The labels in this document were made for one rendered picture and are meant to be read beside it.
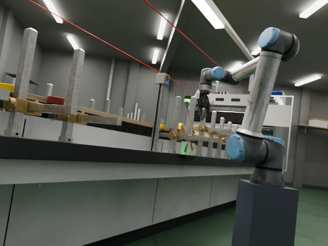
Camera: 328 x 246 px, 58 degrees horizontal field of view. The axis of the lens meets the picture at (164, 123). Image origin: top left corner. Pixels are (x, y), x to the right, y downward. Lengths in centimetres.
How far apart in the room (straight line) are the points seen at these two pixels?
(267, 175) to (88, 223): 108
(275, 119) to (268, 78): 317
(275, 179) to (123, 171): 85
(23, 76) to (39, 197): 65
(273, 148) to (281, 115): 305
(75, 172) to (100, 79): 871
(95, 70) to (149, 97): 200
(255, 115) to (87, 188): 104
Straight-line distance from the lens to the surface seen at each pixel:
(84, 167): 150
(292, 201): 178
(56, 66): 1044
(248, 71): 203
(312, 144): 1159
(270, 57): 167
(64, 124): 138
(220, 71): 211
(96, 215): 195
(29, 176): 131
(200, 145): 262
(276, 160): 177
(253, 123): 165
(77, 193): 179
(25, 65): 124
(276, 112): 482
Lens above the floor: 73
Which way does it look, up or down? 5 degrees up
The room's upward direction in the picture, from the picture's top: 8 degrees clockwise
